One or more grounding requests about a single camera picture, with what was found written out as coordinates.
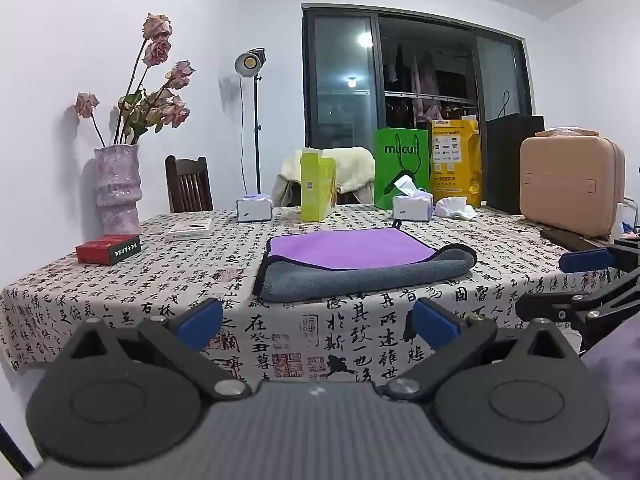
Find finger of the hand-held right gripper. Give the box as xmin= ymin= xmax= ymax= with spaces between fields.
xmin=516 ymin=269 xmax=640 ymax=347
xmin=558 ymin=236 xmax=640 ymax=275

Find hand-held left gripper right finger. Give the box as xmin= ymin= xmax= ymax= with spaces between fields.
xmin=382 ymin=297 xmax=582 ymax=402

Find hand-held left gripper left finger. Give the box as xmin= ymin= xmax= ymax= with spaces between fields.
xmin=60 ymin=297 xmax=252 ymax=402

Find purple and grey towel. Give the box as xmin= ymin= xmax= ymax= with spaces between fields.
xmin=252 ymin=227 xmax=478 ymax=304

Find calligraphy printed tablecloth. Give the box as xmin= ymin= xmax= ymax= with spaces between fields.
xmin=0 ymin=204 xmax=626 ymax=388

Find pink hard case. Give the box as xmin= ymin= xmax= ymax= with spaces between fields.
xmin=519 ymin=129 xmax=627 ymax=239

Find white flat box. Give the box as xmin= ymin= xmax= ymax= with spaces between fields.
xmin=166 ymin=220 xmax=213 ymax=242

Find person's purple clothing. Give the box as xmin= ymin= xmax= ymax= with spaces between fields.
xmin=581 ymin=317 xmax=640 ymax=480

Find crumpled white tissue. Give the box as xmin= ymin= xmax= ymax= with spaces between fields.
xmin=434 ymin=197 xmax=480 ymax=221

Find red flat box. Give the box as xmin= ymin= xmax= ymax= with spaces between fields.
xmin=75 ymin=234 xmax=142 ymax=266

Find white and purple tissue box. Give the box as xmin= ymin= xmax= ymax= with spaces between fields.
xmin=392 ymin=176 xmax=434 ymax=222
xmin=236 ymin=193 xmax=274 ymax=223

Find black paper bag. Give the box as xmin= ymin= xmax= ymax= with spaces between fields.
xmin=485 ymin=90 xmax=546 ymax=216

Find dark wooden chair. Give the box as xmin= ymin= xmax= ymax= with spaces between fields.
xmin=165 ymin=155 xmax=215 ymax=214

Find pink speckled ceramic vase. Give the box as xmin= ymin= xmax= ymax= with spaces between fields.
xmin=94 ymin=144 xmax=144 ymax=236

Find yellow plastic bag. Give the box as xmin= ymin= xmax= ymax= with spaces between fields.
xmin=430 ymin=118 xmax=485 ymax=207

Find green paper bag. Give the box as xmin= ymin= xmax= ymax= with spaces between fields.
xmin=374 ymin=128 xmax=432 ymax=211

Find cream fleece blanket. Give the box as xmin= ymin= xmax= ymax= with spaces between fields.
xmin=272 ymin=146 xmax=376 ymax=208

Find yellow-green carton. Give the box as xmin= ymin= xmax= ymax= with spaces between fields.
xmin=300 ymin=149 xmax=338 ymax=223

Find studio light on stand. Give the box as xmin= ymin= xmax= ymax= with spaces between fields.
xmin=234 ymin=48 xmax=268 ymax=196

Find dried pink roses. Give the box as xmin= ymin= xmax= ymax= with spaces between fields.
xmin=74 ymin=12 xmax=197 ymax=148

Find dark sliding glass door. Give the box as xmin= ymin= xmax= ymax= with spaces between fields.
xmin=301 ymin=3 xmax=535 ymax=150

